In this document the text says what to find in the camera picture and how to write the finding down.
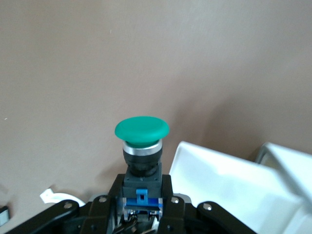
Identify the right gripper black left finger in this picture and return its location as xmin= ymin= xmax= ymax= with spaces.
xmin=4 ymin=174 xmax=125 ymax=234

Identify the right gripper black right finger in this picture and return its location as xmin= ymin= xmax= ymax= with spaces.
xmin=158 ymin=174 xmax=256 ymax=234

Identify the white plastic drawer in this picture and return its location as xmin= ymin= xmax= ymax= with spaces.
xmin=169 ymin=140 xmax=312 ymax=234

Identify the green mushroom push button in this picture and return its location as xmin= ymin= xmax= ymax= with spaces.
xmin=114 ymin=116 xmax=171 ymax=221

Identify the white drawer cabinet housing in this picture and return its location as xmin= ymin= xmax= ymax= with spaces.
xmin=254 ymin=142 xmax=312 ymax=213

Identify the white plastic arc piece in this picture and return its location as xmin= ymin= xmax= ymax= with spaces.
xmin=39 ymin=187 xmax=86 ymax=208

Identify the small silver knob switch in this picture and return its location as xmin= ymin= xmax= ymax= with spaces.
xmin=0 ymin=206 xmax=10 ymax=226

